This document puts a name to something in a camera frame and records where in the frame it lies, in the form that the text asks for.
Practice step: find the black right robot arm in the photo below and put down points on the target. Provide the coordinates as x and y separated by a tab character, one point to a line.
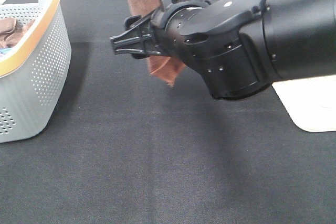
239	47

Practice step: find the brown towel in basket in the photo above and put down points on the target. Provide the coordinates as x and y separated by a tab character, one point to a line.
12	32

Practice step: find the cream bin with grey rim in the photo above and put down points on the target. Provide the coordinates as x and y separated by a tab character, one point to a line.
309	103

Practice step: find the black table cloth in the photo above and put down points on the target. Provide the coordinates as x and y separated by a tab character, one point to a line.
124	147

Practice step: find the grey perforated laundry basket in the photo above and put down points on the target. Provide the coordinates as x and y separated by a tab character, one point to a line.
34	71

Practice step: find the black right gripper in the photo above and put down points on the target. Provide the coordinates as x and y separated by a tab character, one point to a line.
140	38

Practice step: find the blue towel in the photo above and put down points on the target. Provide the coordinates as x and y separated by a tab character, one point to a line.
4	51

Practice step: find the brown towel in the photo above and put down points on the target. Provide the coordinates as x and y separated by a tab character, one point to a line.
12	32
165	68

